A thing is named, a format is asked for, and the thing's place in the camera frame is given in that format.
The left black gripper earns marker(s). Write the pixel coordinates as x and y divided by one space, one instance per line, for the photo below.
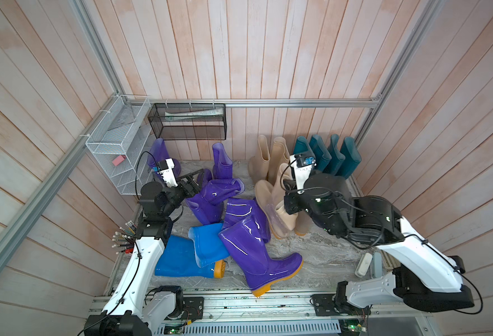
195 189

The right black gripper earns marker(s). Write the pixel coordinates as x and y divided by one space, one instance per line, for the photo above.
293 201

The large beige boot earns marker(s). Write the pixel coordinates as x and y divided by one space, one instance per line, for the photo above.
270 199

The teal boot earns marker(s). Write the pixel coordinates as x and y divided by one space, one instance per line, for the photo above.
302 147
321 152
352 157
337 158

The large purple boot front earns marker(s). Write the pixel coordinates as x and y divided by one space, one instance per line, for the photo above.
245 245

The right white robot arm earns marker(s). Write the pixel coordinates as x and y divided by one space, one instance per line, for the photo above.
426 279

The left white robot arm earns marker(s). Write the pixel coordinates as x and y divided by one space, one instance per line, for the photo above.
126 313

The blue boot upper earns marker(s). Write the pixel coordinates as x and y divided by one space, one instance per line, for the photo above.
208 247

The pink eraser block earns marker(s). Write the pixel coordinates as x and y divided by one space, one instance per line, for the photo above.
118 160

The pink pencil cup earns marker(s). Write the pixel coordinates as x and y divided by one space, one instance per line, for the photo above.
124 238

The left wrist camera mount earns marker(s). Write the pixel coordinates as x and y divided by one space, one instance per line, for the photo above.
165 170

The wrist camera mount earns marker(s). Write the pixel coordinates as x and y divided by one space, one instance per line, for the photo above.
165 170
302 165

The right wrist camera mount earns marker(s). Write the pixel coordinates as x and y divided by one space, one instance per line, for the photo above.
302 165

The black wire mesh basket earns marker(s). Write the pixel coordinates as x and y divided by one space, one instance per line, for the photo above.
189 121

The white wire mesh shelf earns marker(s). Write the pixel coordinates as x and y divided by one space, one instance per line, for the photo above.
121 130

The aluminium frame rail back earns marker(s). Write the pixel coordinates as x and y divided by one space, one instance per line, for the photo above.
269 103

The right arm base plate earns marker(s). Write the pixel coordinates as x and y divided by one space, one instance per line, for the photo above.
327 305

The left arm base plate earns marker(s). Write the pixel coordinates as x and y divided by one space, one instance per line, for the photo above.
189 308

